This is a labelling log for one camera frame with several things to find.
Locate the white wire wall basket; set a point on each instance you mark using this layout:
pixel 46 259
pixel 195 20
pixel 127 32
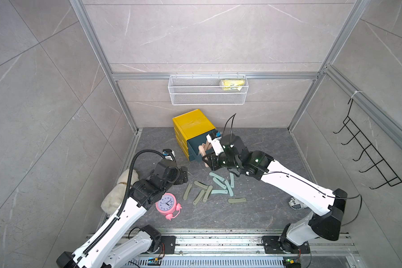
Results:
pixel 194 89

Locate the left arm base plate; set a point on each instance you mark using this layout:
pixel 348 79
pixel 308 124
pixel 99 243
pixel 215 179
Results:
pixel 166 245

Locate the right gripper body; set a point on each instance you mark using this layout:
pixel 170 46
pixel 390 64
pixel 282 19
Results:
pixel 221 161

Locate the mint knife horizontal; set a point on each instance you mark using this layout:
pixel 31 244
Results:
pixel 216 191

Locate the teal top drawer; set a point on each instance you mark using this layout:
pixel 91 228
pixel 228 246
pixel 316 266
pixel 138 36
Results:
pixel 193 144

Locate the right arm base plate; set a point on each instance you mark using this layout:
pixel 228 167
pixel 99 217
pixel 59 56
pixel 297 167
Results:
pixel 277 244

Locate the yellow drawer cabinet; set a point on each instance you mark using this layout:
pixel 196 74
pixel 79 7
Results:
pixel 189 125

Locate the olive knife long diagonal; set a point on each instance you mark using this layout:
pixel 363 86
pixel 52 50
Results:
pixel 207 193

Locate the black wire hook rack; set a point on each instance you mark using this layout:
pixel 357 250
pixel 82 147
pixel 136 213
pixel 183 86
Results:
pixel 377 162

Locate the pink alarm clock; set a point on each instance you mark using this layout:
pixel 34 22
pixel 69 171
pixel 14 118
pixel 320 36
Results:
pixel 168 206

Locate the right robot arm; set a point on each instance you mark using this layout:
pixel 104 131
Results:
pixel 327 207

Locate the pink knife cluster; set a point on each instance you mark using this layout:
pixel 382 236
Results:
pixel 202 149

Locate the yellow sponge in basket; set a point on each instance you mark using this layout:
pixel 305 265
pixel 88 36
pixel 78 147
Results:
pixel 232 84

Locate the mint knife top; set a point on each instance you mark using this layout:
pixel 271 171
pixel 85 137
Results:
pixel 217 176

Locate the white plush dog toy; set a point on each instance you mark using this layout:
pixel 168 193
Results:
pixel 114 198

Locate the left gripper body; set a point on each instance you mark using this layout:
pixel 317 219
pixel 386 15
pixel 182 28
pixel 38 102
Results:
pixel 177 177

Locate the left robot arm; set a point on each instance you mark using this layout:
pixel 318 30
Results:
pixel 101 250

